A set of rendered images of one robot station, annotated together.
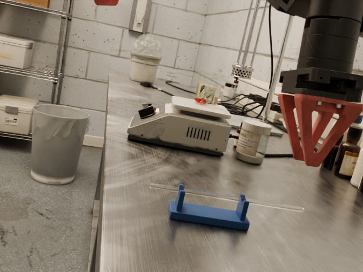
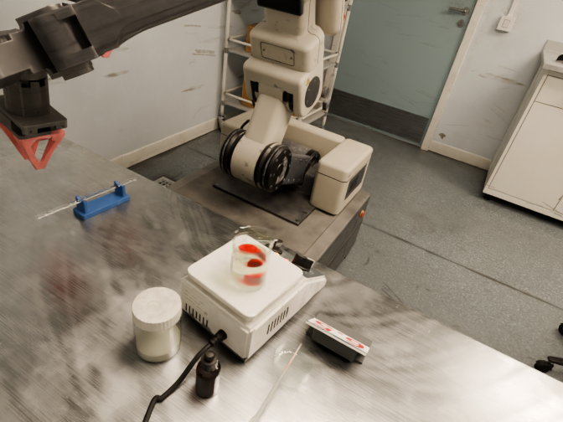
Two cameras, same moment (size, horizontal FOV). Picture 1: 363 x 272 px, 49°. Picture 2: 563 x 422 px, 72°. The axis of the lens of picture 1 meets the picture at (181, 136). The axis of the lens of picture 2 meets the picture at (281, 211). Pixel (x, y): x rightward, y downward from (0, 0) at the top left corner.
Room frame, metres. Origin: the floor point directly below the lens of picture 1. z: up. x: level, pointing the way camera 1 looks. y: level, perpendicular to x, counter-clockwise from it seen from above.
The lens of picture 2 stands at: (1.09, -0.32, 1.21)
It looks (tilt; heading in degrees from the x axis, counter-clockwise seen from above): 34 degrees down; 127
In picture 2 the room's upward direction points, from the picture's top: 10 degrees clockwise
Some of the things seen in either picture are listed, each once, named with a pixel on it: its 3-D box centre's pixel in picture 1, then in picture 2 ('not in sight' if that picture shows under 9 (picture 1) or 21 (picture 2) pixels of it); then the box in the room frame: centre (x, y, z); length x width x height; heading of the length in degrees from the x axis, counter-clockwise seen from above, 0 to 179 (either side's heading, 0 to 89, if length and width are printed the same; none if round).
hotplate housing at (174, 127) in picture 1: (183, 124); (255, 285); (0.82, 0.00, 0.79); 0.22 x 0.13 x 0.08; 95
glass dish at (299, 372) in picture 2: not in sight; (291, 363); (0.94, -0.04, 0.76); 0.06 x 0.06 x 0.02
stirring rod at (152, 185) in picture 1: (228, 197); (90, 196); (0.46, -0.07, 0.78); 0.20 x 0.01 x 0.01; 98
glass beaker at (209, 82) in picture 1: (207, 87); (252, 258); (0.84, -0.03, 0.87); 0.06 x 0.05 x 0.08; 82
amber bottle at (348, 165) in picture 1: (348, 151); not in sight; (0.82, -0.35, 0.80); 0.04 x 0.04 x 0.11
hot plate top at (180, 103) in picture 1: (200, 107); (246, 272); (0.82, -0.03, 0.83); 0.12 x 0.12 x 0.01; 5
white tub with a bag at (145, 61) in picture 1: (145, 58); not in sight; (1.79, 0.23, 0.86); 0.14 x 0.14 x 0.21
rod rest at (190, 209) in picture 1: (210, 205); (101, 198); (0.46, -0.05, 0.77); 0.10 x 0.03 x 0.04; 98
